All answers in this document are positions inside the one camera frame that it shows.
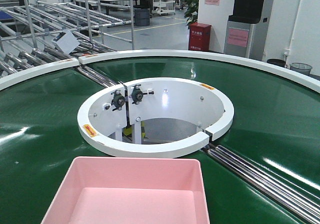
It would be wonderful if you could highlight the steel conveyor rollers right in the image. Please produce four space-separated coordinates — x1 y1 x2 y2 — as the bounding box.
203 145 320 224

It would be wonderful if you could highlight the white shelf cart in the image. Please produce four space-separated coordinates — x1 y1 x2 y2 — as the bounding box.
152 0 175 15

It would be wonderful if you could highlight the white inner conveyor ring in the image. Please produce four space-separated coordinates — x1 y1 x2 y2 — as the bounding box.
77 77 235 159

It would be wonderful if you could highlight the red fire extinguisher cabinet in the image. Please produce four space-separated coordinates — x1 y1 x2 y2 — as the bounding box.
188 22 211 51

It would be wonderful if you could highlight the white control box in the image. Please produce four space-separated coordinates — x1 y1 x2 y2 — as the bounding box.
52 29 80 54

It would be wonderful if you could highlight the green potted plant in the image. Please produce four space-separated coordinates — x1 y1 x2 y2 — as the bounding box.
184 0 199 26

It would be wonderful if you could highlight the dark grey crate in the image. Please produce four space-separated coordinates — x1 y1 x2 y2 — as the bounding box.
134 8 150 26

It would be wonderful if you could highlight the mesh waste basket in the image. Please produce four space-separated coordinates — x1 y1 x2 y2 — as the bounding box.
290 62 313 76

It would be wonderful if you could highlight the metal roller rack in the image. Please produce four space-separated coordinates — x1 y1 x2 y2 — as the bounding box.
0 0 133 77

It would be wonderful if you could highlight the white outer conveyor rim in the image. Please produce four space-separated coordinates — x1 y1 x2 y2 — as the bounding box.
0 49 320 93

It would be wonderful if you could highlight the pink plastic bin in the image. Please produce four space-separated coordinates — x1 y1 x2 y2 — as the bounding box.
42 157 210 224

